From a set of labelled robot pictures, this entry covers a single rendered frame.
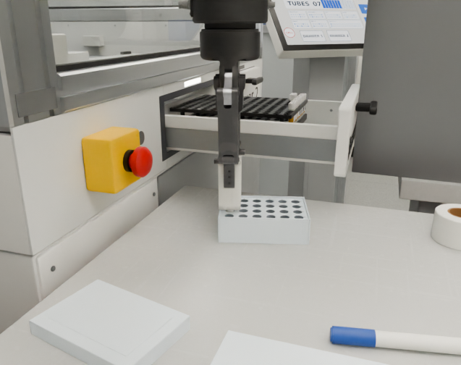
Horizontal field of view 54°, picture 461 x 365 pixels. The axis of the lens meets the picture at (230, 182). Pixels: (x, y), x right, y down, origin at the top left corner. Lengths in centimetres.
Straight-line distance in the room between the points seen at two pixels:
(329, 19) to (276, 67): 78
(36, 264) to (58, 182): 10
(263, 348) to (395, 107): 64
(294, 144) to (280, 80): 174
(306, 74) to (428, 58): 91
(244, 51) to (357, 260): 30
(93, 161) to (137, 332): 24
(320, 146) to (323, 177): 117
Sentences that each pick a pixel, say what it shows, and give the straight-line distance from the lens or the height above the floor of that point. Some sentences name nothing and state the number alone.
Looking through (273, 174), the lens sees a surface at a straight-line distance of 258.
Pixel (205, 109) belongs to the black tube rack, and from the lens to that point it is 82.
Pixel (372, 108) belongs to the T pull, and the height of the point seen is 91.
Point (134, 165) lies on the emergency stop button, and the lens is 58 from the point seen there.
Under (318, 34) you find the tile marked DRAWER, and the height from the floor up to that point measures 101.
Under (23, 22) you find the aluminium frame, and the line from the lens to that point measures 52.
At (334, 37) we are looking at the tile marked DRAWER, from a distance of 170.
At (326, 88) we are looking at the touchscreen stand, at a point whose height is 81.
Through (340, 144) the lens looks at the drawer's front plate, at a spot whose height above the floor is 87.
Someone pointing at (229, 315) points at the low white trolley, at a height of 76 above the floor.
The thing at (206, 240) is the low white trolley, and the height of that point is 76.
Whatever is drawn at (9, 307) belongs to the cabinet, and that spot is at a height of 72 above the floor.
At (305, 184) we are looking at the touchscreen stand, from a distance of 185.
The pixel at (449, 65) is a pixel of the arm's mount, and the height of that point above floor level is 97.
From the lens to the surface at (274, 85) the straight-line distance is 247.
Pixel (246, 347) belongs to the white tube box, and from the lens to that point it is 36.
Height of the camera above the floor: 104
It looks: 19 degrees down
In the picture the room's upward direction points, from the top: straight up
